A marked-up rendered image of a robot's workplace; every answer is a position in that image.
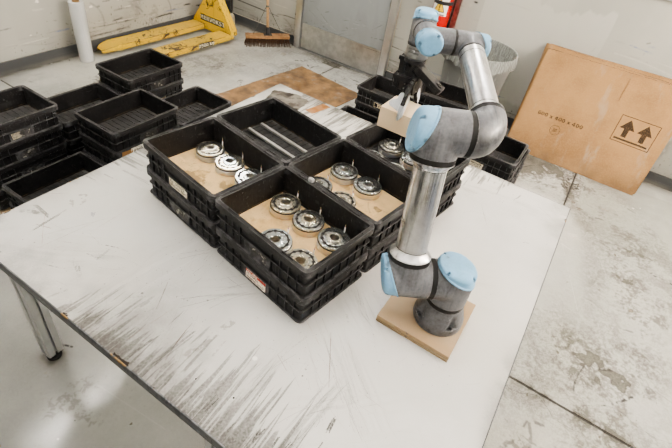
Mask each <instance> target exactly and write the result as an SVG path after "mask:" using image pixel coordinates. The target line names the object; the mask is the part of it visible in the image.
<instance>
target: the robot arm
mask: <svg viewBox="0 0 672 448"><path fill-rule="evenodd" d="M438 16H439V12H438V11H437V10H435V9H433V8H430V7H418V8H416V10H415V13H414V17H413V18H412V19H413V21H412V25H411V29H410V34H409V38H408V42H407V47H406V51H405V52H404V53H403V54H402V55H401V54H400V55H399V59H400V63H399V68H398V70H397V71H396V72H395V73H393V77H392V82H391V86H390V88H392V89H395V91H398V92H401V91H402V92H404V93H400V94H399V96H398V98H397V99H391V100H390V101H389V105H390V106H391V107H393V108H394V109H395V110H396V111H398V113H397V116H396V121H398V120H399V119H400V118H401V117H402V116H403V113H404V111H405V109H406V106H407V104H408V103H409V101H410V97H411V98H413V100H414V101H413V102H414V103H416V104H418V102H419V98H420V94H421V90H422V82H423V83H424V84H425V85H426V86H427V87H428V88H429V89H430V90H431V92H432V93H433V94H434V95H435V96H437V95H439V94H440V93H441V92H442V91H443V90H444V89H445V87H444V86H443V85H442V84H441V83H440V82H439V80H438V79H437V78H436V77H435V76H434V75H433V74H432V73H431V72H430V71H429V70H428V68H427V67H426V66H425V64H426V60H427V59H428V57H432V56H435V55H437V54H444V55H451V56H458V58H459V62H460V67H461V72H462V77H463V82H464V87H465V92H466V97H467V102H468V107H469V110H464V109H456V108H448V107H441V106H439V105H435V106H430V105H422V106H420V107H419V108H417V109H416V111H415V112H414V114H413V115H412V117H411V120H410V122H409V125H408V128H407V132H406V138H405V148H406V150H407V151H409V152H410V153H409V158H410V159H411V161H412V162H413V168H412V173H411V178H410V182H409V187H408V192H407V196H406V201H405V206H404V210H403V215H402V219H401V224H400V229H399V233H398V238H397V242H396V243H394V244H392V245H391V246H390V249H389V253H387V252H386V253H383V254H382V256H381V266H380V271H381V285H382V290H383V292H384V293H385V294H387V295H392V296H397V297H409V298H417V300H416V301H415V304H414V307H413V315H414V318H415V320H416V322H417V323H418V325H419V326H420V327H421V328H422V329H423V330H425V331H426V332H428V333H430V334H432V335H434V336H438V337H449V336H452V335H454V334H456V333H457V332H458V331H459V330H460V328H461V326H462V324H463V321H464V306H465V304H466V302H467V300H468V298H469V296H470V294H471V292H472V290H473V289H474V288H475V283H476V281H477V277H478V274H477V270H476V267H475V266H474V264H473V263H472V262H471V261H470V260H469V259H468V258H467V257H465V256H464V255H462V254H460V253H457V252H453V251H447V252H444V253H443V254H441V255H440V256H439V257H438V258H431V254H430V252H429V251H428V246H429V242H430V238H431V234H432V230H433V226H434V222H435V218H436V214H437V210H438V206H439V202H440V198H441V194H442V190H443V186H444V182H445V178H446V174H447V171H448V170H449V169H451V168H453V167H454V166H455V164H456V160H457V158H458V157H460V158H468V159H476V158H481V157H484V156H486V155H488V154H490V153H491V152H493V151H494V150H495V149H496V148H497V147H498V146H499V145H500V143H501V142H502V140H503V139H504V136H505V134H506V130H507V115H506V111H505V108H504V106H503V105H502V104H500V103H499V102H498V98H497V94H496V90H495V87H494V83H493V79H492V75H491V72H490V68H489V64H488V60H487V56H488V55H489V52H490V49H491V41H492V40H491V37H490V35H488V34H485V33H481V32H477V31H476V32H472V31H465V30H458V29H452V28H445V27H438V26H436V25H437V22H438ZM396 73H397V74H396ZM398 73H399V74H398ZM393 79H394V81H393ZM392 83H393V85H392Z"/></svg>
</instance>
